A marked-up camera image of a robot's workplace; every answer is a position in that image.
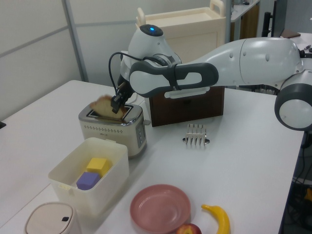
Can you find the purple cube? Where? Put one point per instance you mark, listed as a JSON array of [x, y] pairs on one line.
[[86, 180]]

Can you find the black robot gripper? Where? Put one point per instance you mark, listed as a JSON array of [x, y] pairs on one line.
[[124, 91]]

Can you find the black upright post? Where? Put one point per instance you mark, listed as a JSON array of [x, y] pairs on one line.
[[267, 24]]

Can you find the red apple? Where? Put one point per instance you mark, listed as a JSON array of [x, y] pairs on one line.
[[189, 230]]

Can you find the metal toast rack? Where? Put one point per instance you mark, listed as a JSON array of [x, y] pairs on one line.
[[195, 140]]

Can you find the brown wooden drawer box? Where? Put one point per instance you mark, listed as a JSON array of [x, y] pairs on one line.
[[185, 109]]

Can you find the brown toast bread slice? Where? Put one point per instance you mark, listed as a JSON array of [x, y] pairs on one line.
[[102, 107]]

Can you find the cream lidded trash bin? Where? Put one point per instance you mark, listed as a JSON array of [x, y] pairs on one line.
[[48, 219]]

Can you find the chrome and cream toaster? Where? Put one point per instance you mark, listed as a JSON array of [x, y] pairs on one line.
[[109, 131]]

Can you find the cream plastic container box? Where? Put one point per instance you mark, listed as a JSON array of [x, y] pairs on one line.
[[102, 192]]

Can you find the yellow banana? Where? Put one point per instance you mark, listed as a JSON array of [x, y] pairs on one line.
[[223, 219]]

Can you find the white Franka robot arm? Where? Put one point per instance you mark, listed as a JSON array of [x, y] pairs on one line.
[[256, 61]]

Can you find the pink plastic plate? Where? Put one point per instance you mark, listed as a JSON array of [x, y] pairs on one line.
[[158, 207]]

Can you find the yellow cube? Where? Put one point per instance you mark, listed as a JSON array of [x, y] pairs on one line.
[[96, 163]]

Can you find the brown wooden cabinet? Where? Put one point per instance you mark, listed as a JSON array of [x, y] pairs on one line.
[[245, 22]]

